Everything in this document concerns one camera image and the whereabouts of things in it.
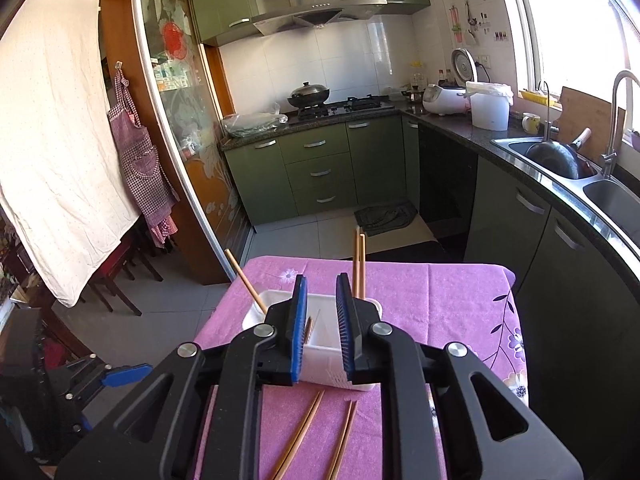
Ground green upper kitchen cabinets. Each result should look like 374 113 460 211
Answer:
187 0 432 47

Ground black kitchen countertop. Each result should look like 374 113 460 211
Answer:
220 102 640 261

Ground beige floor mat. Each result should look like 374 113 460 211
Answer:
320 212 436 261

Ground white plastic utensil holder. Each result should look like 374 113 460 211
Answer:
241 287 383 393

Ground checkered apron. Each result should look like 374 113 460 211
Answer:
107 62 180 248

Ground dark wooden chair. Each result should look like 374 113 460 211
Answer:
87 232 163 316

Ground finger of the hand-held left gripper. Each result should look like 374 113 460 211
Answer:
100 363 152 389

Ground steel double sink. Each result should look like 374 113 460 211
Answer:
490 135 640 241

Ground white rice cooker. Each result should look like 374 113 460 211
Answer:
422 84 471 117

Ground black wok with lid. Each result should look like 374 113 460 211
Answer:
287 81 332 109

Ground wooden cutting board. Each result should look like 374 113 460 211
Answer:
555 86 627 163

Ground clear plastic bag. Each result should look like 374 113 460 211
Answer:
220 102 290 138

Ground kitchen window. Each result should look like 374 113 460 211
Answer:
492 0 640 111

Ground hanging wall utensils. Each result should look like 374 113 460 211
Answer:
447 2 481 46

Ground yellow plastic tray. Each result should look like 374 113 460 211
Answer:
519 87 556 107

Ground dark floor mat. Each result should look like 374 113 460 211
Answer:
354 201 418 237

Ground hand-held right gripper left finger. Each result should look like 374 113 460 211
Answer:
55 274 308 480

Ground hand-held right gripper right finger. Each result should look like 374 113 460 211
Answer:
335 272 583 480

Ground black gas stove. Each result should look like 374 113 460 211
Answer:
287 95 396 121

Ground small steel faucet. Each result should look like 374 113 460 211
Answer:
537 81 560 143

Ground white bucket with bag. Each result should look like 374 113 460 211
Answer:
465 81 515 132

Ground purple floral tablecloth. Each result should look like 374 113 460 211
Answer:
192 255 531 480

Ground white hanging sheet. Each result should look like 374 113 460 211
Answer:
0 0 143 308

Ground frosted glass sliding door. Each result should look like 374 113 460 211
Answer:
130 0 251 271

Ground tall steel faucet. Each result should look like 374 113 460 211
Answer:
600 70 640 178

